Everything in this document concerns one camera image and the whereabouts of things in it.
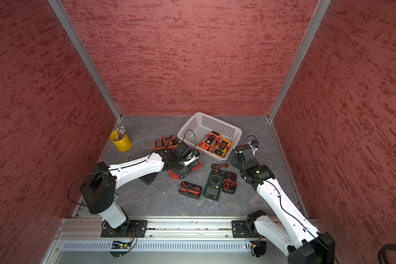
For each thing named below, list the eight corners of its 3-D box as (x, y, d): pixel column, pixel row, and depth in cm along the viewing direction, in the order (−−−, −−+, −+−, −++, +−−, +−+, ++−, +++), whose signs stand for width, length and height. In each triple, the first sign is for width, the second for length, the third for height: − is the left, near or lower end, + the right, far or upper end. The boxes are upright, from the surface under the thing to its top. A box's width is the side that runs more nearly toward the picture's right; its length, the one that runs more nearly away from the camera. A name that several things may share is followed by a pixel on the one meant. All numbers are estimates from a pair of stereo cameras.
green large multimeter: (201, 196, 85) (201, 195, 83) (212, 168, 96) (212, 166, 94) (217, 202, 83) (217, 201, 81) (226, 173, 94) (226, 171, 92)
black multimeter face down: (223, 194, 87) (224, 191, 83) (221, 174, 94) (222, 171, 90) (237, 194, 87) (239, 191, 83) (235, 174, 94) (236, 171, 90)
